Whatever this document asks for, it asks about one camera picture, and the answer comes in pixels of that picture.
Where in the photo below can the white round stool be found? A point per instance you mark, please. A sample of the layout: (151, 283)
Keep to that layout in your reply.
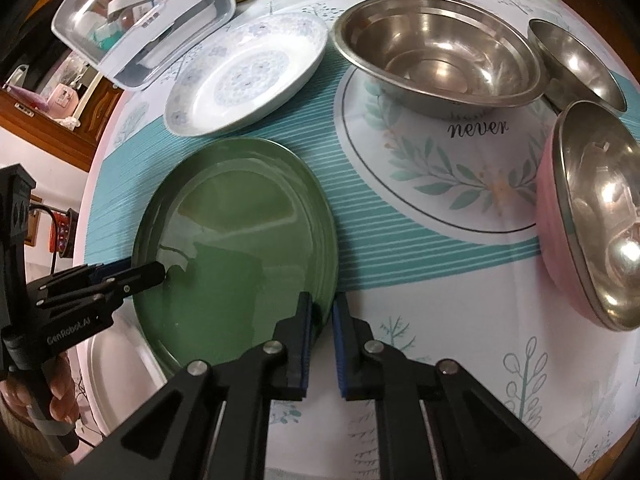
(117, 380)

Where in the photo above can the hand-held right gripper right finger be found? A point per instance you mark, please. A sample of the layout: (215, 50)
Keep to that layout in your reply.
(340, 345)

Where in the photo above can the tree-print tablecloth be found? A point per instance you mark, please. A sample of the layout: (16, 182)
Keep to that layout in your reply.
(450, 360)

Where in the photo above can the clear plastic storage box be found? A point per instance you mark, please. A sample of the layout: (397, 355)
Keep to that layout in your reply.
(150, 35)

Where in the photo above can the large steel bowl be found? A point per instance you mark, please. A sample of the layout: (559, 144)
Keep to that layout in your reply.
(440, 55)

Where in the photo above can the green ceramic plate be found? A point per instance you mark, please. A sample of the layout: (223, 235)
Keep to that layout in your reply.
(240, 240)

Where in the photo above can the pink small appliance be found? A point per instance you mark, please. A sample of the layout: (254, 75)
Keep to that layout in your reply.
(64, 99)

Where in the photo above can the red wall socket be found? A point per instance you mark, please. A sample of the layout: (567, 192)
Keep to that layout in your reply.
(65, 230)

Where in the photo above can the person's left hand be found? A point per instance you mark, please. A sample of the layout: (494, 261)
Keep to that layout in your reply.
(65, 390)

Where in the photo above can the white floral plate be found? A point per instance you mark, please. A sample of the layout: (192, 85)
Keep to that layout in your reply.
(250, 75)

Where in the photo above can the pink steel-lined bowl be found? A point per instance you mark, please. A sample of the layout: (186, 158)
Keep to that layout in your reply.
(600, 200)

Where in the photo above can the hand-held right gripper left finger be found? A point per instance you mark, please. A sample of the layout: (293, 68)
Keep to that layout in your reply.
(309, 345)

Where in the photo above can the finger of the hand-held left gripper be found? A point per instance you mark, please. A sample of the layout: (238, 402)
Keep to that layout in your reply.
(142, 277)
(112, 270)

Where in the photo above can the small steel bowl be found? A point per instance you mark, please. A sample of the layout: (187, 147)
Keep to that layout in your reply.
(575, 65)

